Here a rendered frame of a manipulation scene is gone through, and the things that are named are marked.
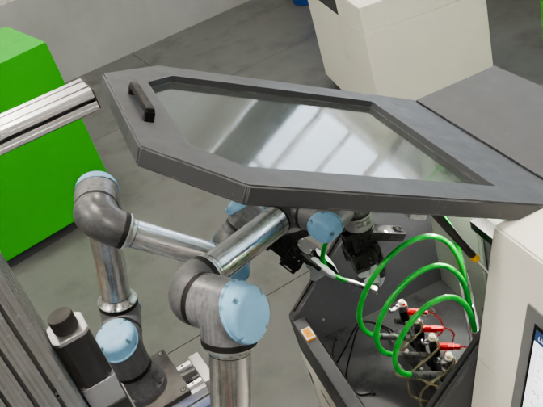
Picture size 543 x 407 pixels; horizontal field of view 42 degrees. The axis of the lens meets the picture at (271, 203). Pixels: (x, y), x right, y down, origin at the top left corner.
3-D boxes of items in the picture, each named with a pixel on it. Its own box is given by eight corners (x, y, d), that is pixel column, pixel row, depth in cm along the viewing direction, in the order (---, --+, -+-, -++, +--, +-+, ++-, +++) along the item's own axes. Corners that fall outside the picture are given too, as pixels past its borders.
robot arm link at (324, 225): (297, 241, 171) (321, 214, 178) (336, 249, 164) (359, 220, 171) (289, 215, 167) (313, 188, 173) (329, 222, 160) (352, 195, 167)
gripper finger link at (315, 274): (326, 287, 202) (301, 266, 202) (338, 274, 199) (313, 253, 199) (322, 292, 199) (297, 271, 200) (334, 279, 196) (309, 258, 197)
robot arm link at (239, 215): (225, 208, 206) (242, 186, 203) (255, 232, 206) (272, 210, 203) (219, 216, 198) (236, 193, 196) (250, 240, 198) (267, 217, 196)
